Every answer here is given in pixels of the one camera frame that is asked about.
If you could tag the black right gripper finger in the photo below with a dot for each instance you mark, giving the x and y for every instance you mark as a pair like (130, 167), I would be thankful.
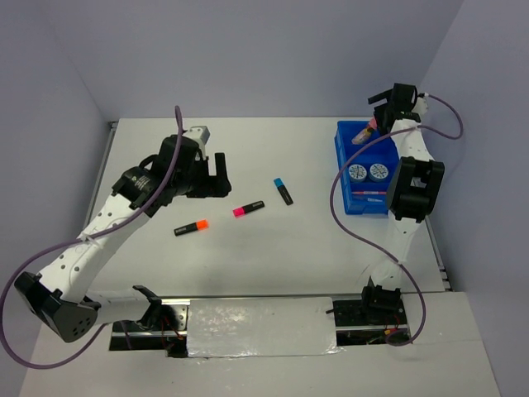
(382, 116)
(384, 96)

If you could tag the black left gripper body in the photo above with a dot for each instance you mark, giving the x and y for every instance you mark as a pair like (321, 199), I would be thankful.
(193, 183)

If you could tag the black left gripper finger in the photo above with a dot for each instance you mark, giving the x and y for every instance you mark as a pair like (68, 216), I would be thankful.
(217, 186)
(220, 165)

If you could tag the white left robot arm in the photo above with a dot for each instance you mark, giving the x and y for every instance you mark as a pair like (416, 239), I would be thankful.
(60, 295)

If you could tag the orange black highlighter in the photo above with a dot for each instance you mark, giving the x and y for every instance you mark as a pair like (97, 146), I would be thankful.
(192, 227)

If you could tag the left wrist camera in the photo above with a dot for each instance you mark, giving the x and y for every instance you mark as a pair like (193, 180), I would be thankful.
(200, 134)

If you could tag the silver foil plate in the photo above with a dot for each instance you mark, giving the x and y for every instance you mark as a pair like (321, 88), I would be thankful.
(237, 328)

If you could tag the blue black highlighter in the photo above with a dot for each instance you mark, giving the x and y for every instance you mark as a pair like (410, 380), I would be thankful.
(284, 193)

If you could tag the blue compartment tray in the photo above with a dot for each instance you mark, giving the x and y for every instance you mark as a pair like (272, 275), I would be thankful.
(365, 180)

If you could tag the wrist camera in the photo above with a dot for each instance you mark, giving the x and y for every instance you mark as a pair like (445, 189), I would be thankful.
(421, 106)
(200, 134)

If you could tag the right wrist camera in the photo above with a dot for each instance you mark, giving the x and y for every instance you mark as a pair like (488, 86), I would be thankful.
(421, 106)

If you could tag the pink black highlighter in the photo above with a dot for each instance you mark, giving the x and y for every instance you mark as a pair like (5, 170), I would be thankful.
(249, 208)

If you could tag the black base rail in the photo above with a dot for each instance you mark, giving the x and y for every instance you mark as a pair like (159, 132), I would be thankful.
(355, 326)

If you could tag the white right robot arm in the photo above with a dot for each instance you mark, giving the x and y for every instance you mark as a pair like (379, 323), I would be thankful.
(411, 194)

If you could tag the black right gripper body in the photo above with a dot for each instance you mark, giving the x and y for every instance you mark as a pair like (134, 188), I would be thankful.
(389, 103)

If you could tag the pink tube of pins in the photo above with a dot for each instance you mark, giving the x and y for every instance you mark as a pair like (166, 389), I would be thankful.
(365, 134)

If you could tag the blue round tub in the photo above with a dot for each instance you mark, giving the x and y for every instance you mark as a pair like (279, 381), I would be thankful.
(378, 173)
(357, 173)

